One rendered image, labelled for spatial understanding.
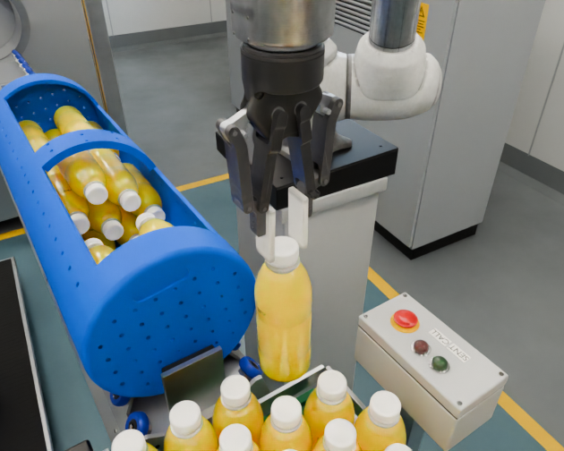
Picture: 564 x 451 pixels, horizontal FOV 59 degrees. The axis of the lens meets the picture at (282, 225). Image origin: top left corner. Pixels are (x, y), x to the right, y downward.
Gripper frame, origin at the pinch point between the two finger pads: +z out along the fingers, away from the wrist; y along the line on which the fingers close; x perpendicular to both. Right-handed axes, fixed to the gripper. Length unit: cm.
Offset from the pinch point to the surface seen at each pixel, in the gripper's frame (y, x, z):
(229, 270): -0.3, -14.8, 17.7
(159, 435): 16.6, -8.7, 38.6
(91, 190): 11, -48, 17
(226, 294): 0.5, -14.8, 22.3
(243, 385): 6.5, 0.7, 23.1
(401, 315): -19.7, 3.3, 22.8
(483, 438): -91, -6, 134
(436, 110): -139, -91, 52
